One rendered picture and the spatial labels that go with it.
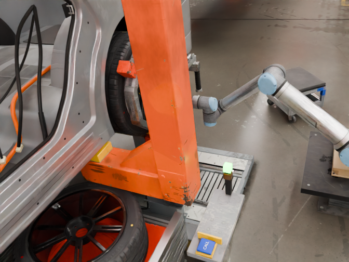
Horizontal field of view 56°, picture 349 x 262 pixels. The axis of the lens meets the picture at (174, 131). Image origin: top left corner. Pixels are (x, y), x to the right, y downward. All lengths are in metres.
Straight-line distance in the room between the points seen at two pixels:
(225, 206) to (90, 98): 0.90
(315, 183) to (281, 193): 0.39
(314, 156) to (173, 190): 1.08
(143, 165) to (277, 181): 1.22
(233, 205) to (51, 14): 2.70
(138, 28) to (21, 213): 0.88
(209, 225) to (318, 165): 0.91
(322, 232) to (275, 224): 0.28
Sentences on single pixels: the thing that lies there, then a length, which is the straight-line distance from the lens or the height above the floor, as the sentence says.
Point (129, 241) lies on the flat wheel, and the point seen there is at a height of 0.50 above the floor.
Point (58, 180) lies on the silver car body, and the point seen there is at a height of 0.81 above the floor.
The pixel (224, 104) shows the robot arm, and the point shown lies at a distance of 2.34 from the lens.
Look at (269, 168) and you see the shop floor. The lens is 2.68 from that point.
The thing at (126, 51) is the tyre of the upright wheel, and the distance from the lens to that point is 1.91.
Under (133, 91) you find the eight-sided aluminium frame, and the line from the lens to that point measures 1.84.
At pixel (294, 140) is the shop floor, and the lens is 2.98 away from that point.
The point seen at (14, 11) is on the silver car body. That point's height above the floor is 1.11.
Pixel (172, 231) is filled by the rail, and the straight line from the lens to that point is 1.79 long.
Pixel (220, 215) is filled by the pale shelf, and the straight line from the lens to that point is 1.76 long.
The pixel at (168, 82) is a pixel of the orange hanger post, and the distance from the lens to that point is 1.28.
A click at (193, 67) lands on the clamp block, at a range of 2.09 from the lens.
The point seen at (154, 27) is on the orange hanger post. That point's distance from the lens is 1.21.
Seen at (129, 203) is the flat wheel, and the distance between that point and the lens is 1.82.
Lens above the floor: 1.80
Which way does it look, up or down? 35 degrees down
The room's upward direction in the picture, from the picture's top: 9 degrees counter-clockwise
